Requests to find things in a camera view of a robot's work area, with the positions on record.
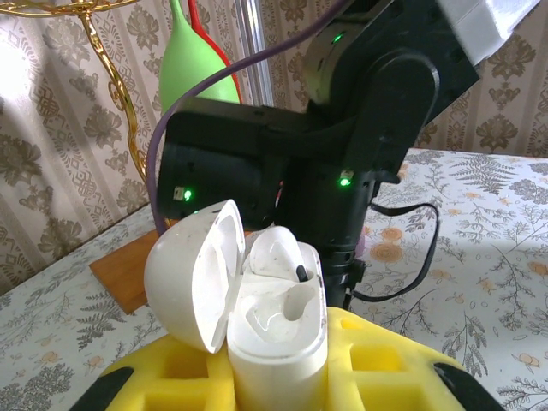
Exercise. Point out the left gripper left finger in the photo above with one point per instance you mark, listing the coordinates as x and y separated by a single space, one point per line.
171 381

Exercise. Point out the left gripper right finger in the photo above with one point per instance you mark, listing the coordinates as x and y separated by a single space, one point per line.
385 377

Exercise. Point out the white earbud case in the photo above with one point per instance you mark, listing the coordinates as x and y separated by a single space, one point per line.
274 368

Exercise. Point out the white earbud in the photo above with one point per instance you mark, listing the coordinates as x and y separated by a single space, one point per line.
274 252

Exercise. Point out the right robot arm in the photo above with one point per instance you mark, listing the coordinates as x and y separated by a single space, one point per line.
484 21

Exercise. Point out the wooden rack base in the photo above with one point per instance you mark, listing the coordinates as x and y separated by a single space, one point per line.
124 274

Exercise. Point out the green wine glass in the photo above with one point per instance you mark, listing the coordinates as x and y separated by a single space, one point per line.
192 73

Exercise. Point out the red wine glass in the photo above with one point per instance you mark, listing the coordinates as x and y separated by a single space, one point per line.
204 34

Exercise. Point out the aluminium frame post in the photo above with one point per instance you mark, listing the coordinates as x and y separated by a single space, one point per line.
257 25

